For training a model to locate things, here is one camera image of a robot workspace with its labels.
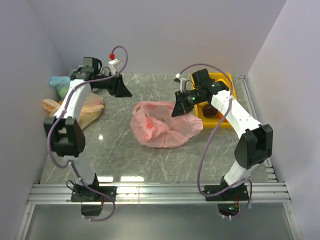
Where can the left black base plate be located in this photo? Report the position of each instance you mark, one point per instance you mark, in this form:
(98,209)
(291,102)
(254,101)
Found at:
(81,194)

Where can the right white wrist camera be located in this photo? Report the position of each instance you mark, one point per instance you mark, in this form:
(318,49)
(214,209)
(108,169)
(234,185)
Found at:
(182,82)

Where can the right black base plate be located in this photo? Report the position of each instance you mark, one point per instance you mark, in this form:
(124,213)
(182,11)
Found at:
(239,193)

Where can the orange tied plastic bag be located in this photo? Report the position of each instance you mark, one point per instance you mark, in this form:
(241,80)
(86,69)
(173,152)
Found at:
(91,110)

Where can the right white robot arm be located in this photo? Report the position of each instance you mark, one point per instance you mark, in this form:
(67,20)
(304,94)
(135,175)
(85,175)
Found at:
(221,98)

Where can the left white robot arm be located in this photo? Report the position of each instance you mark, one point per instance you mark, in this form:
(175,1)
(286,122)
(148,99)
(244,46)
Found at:
(65,138)

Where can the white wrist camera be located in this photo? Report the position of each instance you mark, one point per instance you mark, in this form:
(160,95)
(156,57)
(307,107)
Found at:
(114,64)
(182,82)

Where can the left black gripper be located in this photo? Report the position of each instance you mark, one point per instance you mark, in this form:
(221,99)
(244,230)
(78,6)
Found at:
(119,89)

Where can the yellow plastic tray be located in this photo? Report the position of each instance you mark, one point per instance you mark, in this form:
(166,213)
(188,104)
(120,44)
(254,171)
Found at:
(209,120)

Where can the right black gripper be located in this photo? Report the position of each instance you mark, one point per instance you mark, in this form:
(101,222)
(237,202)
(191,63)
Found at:
(181,107)

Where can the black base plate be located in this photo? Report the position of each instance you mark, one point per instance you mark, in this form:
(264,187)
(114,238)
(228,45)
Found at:
(81,194)
(239,193)

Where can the pink plastic bag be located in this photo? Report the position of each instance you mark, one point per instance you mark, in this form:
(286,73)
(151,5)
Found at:
(153,126)

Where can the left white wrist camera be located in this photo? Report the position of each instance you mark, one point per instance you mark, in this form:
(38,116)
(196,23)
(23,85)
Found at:
(114,64)

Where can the blue tied plastic bag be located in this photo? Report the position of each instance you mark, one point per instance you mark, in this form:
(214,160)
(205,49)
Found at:
(62,83)

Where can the dark red fake fruit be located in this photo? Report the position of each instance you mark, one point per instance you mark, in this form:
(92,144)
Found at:
(209,111)

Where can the orange fake fruit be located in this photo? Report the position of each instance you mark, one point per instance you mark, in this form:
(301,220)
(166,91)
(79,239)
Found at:
(220,115)

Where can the aluminium front rail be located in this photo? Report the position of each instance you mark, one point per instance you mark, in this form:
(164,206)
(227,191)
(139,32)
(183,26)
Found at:
(138,193)

